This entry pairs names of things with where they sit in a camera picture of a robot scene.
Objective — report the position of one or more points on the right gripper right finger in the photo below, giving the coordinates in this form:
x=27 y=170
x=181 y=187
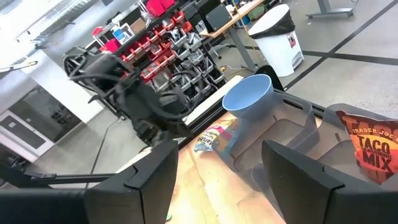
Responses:
x=304 y=202

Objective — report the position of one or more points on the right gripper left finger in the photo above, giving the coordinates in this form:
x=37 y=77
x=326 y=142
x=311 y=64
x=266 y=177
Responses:
x=140 y=205

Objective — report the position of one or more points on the blue-edged ramen packet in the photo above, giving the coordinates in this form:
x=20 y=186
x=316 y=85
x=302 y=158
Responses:
x=208 y=138

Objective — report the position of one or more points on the taco seasoning mix packet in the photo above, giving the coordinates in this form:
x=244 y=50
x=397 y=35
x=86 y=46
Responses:
x=376 y=149

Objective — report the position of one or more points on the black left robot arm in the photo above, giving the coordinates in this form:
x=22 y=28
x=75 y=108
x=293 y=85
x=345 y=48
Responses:
x=105 y=74

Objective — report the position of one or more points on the grey translucent bin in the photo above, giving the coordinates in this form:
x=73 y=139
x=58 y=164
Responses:
x=280 y=133
x=339 y=149

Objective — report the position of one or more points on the parts shelf rack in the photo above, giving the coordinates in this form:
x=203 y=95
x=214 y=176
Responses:
x=174 y=46

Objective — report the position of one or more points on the blue plastic bowl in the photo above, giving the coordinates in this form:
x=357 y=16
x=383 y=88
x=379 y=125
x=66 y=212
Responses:
x=245 y=93

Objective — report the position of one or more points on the black equipment box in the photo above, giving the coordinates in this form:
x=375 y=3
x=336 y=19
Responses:
x=219 y=17

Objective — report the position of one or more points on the wooden top workbench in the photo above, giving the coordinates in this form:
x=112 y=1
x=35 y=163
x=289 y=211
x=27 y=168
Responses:
x=230 y=23

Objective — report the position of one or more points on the white cabinet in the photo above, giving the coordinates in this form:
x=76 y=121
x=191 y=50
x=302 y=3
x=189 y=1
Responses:
x=28 y=137

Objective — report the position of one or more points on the white trash can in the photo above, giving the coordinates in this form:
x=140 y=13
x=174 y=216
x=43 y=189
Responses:
x=280 y=53

